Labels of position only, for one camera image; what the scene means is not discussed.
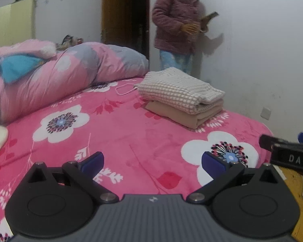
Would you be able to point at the wooden door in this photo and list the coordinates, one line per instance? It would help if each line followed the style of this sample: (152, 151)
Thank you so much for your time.
(121, 12)

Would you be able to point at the yellow-green wardrobe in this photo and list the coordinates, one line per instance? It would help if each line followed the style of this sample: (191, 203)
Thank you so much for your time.
(10, 25)

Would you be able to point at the folded beige garment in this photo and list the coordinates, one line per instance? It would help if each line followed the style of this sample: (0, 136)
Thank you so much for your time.
(186, 118)

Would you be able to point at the pink floral bed blanket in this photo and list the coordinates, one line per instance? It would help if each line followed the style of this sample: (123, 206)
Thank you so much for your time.
(131, 136)

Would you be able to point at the teal patterned cloth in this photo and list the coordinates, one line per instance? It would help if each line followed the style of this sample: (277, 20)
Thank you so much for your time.
(17, 66)

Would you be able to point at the pink grey floral duvet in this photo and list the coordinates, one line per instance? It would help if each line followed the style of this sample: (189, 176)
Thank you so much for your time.
(73, 73)

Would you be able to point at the white wall socket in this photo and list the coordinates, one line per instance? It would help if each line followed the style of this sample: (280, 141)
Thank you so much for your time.
(266, 113)

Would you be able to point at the pink fluffy cloth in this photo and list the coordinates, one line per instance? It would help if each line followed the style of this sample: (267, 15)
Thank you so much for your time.
(30, 46)

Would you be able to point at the beige white houndstooth coat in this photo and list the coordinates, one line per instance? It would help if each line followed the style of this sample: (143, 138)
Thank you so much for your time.
(176, 88)

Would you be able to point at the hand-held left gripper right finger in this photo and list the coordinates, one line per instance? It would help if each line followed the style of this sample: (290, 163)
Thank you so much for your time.
(213, 163)

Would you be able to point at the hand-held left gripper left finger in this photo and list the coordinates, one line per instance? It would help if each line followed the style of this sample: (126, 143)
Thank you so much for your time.
(93, 163)

